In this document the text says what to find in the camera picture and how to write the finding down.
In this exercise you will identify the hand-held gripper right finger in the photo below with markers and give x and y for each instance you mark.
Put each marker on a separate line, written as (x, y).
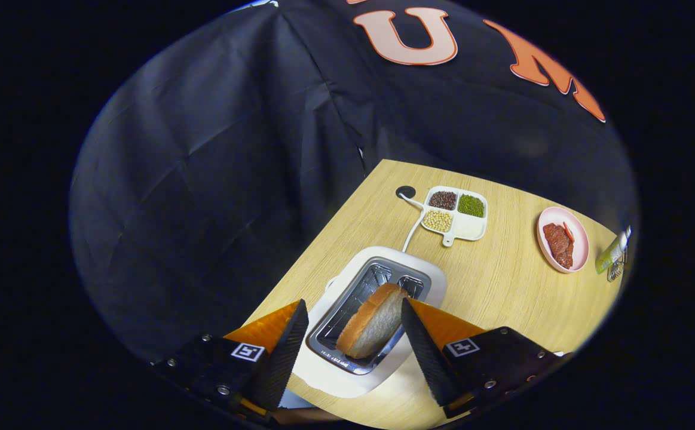
(428, 358)

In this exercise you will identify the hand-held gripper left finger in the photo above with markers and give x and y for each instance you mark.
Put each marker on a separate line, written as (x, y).
(284, 358)

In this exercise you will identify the plain toast bread slice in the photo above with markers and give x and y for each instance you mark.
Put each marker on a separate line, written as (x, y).
(374, 325)

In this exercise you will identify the white toaster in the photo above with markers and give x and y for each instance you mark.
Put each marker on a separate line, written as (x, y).
(347, 382)

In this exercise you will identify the white divided bean dish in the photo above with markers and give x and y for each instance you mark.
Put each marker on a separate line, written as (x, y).
(470, 227)

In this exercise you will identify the brown meat slices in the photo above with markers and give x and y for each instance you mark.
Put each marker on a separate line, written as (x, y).
(559, 248)

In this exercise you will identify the pink plate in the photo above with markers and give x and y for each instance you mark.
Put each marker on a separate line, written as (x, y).
(580, 251)

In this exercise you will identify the red sausage piece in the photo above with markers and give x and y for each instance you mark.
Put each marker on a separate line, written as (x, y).
(569, 232)

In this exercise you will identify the black backdrop cloth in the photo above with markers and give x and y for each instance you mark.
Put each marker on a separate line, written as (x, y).
(204, 179)

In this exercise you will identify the silver bottle green label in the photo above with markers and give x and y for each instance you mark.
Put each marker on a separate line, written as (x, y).
(611, 254)

